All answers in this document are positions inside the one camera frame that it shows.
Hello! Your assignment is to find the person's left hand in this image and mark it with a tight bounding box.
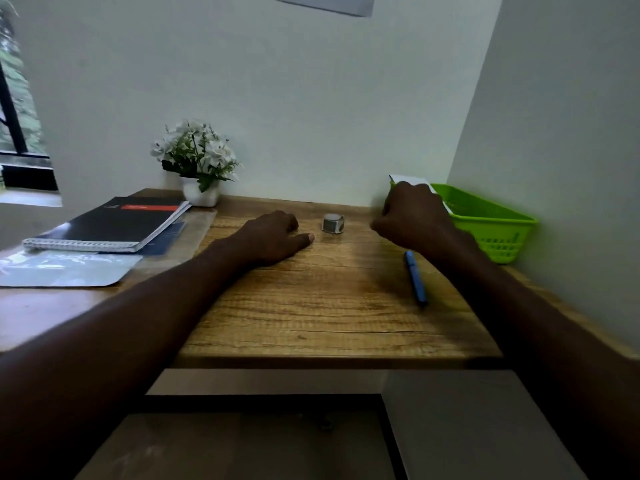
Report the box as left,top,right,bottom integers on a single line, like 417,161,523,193
226,210,317,269

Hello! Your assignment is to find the person's right hand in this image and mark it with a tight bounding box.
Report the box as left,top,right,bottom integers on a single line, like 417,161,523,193
369,181,472,264

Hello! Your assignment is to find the white envelope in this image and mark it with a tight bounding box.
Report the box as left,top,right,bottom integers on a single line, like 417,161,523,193
388,173,455,215

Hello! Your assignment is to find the clear plastic sleeve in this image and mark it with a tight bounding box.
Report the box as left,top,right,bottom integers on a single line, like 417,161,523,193
0,207,219,289

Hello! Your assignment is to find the green plastic basket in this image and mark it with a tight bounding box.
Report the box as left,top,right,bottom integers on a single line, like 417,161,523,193
389,179,541,265

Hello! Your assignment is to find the stack of white envelopes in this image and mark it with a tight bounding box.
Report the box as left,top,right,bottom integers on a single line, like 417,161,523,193
0,250,145,289

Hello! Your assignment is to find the person's right forearm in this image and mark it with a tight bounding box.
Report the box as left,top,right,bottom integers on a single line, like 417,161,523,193
435,232,640,480

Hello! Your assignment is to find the person's left forearm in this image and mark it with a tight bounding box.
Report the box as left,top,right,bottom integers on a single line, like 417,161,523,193
0,239,251,480

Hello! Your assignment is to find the blue pen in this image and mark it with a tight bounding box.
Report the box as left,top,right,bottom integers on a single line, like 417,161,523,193
403,250,429,307

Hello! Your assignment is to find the blue book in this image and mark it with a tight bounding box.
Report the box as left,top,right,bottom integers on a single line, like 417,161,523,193
136,220,188,258

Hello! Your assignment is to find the white flower plant in pot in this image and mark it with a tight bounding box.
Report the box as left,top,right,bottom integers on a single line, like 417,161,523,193
149,118,243,209

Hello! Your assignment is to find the black spiral notebook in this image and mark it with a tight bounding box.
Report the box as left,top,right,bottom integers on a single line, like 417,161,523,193
21,195,193,255

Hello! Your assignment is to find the paper notice sheet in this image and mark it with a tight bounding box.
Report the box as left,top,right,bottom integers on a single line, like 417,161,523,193
269,0,377,19

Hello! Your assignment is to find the white window sill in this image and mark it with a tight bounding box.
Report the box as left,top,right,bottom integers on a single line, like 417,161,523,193
0,188,64,208

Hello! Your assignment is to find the black window grille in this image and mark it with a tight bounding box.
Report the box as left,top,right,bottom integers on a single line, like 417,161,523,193
0,4,59,192

